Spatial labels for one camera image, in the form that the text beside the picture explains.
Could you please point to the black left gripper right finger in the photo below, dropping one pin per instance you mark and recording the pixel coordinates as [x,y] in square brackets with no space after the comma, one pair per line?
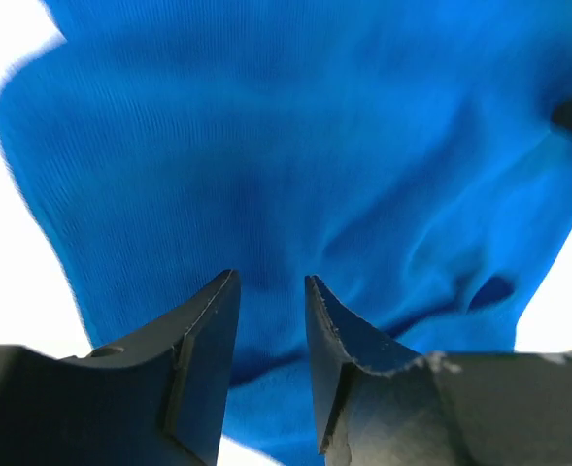
[377,402]

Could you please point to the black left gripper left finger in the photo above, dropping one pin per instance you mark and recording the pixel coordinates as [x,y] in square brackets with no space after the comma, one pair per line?
[154,397]

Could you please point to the blue towel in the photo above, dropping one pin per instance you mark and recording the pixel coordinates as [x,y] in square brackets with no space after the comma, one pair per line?
[400,150]

